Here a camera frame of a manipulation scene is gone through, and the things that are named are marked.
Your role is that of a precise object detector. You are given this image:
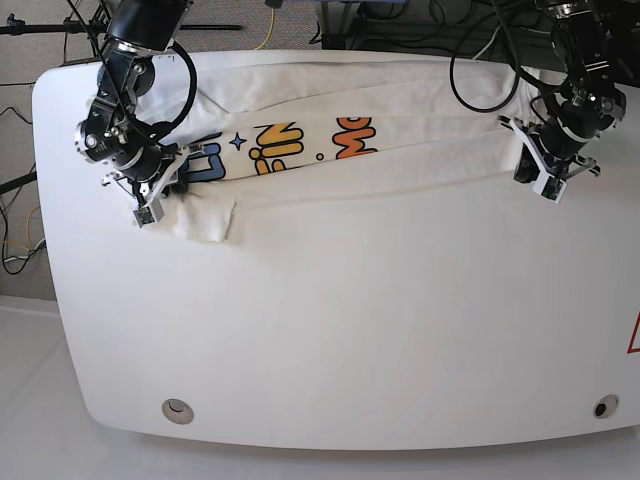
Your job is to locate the table grommet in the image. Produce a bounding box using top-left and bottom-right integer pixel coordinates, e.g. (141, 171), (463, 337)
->
(161, 399), (194, 425)
(593, 394), (620, 419)

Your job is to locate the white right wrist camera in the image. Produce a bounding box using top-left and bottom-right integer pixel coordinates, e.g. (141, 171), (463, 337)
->
(133, 199), (164, 228)

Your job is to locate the left table grommet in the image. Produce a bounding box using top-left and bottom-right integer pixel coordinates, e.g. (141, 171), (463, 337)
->
(161, 399), (194, 425)

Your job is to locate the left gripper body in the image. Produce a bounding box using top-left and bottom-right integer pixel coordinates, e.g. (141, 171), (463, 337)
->
(498, 113), (603, 182)

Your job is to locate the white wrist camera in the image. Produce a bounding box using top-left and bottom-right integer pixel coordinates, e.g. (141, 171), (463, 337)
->
(532, 172), (566, 204)
(133, 199), (164, 228)

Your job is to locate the right table grommet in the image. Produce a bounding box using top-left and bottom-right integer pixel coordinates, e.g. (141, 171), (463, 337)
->
(593, 394), (620, 419)

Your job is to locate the white printed T-shirt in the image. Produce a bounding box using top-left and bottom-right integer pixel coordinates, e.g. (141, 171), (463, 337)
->
(114, 59), (561, 251)

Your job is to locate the yellow cable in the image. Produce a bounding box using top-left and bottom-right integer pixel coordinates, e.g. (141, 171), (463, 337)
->
(255, 0), (279, 51)

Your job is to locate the red triangle sticker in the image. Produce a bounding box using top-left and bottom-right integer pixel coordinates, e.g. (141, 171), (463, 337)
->
(627, 313), (640, 354)

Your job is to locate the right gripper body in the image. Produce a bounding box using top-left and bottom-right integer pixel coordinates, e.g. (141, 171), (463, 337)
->
(101, 143), (204, 209)

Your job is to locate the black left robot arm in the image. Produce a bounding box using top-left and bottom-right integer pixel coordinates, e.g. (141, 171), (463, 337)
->
(449, 1), (626, 203)

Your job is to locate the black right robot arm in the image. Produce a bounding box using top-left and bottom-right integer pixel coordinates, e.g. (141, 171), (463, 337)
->
(75, 1), (197, 214)

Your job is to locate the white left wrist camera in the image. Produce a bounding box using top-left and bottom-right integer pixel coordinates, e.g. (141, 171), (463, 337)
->
(532, 172), (566, 204)

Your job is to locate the black tripod stand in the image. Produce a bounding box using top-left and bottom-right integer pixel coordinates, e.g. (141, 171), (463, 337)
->
(1, 0), (242, 61)

